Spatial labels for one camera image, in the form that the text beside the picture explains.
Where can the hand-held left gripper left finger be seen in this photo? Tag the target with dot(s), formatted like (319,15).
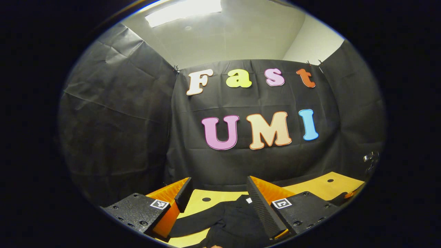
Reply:
(184,196)

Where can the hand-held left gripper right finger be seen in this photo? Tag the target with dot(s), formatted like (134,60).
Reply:
(262,210)

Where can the black backdrop cloth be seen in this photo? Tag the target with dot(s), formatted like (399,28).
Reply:
(137,120)

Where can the black collared shirt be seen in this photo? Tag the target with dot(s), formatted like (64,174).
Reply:
(234,220)

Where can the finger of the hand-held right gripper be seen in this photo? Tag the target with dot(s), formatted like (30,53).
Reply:
(346,197)

